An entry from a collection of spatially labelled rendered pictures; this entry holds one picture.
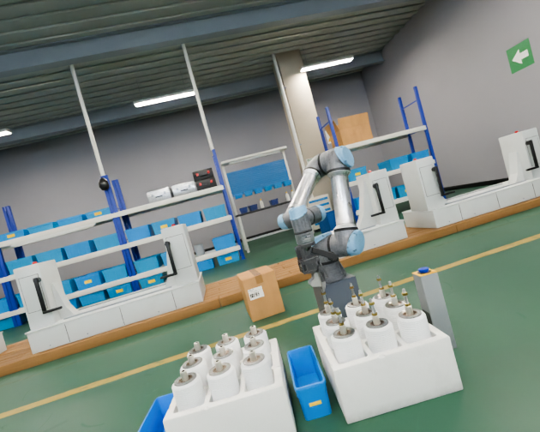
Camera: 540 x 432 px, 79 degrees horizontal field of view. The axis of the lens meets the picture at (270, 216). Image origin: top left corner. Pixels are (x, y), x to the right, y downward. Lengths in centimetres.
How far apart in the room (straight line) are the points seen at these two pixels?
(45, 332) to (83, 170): 708
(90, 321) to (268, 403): 234
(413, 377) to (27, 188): 1012
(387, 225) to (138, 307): 242
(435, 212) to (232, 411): 295
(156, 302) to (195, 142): 699
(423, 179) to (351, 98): 734
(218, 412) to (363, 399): 46
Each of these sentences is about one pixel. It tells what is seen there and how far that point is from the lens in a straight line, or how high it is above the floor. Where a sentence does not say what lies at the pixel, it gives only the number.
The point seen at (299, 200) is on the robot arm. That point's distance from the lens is 153.
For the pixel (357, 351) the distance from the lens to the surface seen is 119.
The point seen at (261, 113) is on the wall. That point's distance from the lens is 993.
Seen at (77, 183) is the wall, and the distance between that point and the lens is 1011.
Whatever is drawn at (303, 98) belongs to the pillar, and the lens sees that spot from 787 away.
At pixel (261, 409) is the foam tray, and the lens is 119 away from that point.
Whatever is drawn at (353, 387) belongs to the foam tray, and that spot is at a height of 11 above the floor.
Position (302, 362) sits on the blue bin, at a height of 6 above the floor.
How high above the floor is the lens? 73
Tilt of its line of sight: 1 degrees down
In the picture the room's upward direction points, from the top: 15 degrees counter-clockwise
